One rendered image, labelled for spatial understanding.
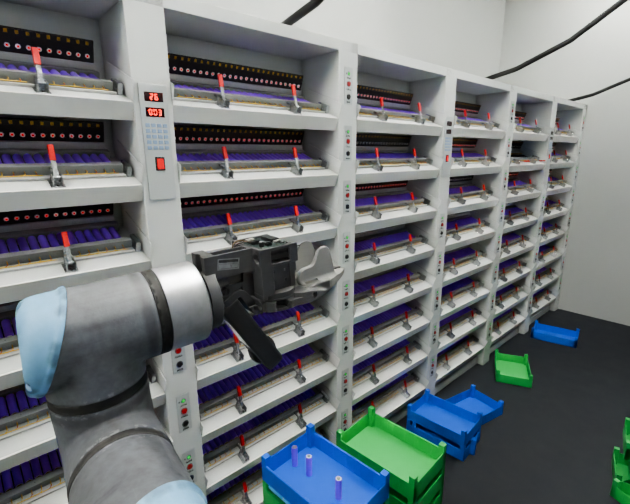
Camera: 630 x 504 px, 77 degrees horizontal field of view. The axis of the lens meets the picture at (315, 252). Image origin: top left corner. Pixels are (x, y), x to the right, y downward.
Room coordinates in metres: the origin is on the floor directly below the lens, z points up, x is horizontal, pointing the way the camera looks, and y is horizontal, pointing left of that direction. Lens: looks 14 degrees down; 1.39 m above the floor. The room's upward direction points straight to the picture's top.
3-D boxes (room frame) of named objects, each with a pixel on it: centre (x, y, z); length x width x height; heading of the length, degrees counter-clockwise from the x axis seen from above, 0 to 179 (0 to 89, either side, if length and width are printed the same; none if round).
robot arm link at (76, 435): (0.35, 0.21, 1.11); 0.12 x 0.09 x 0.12; 37
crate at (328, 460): (0.92, -0.02, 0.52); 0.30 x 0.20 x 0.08; 46
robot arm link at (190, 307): (0.41, 0.15, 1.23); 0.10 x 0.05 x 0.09; 37
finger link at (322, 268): (0.51, -0.01, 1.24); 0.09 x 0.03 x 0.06; 126
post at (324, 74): (1.58, -0.06, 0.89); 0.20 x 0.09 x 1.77; 42
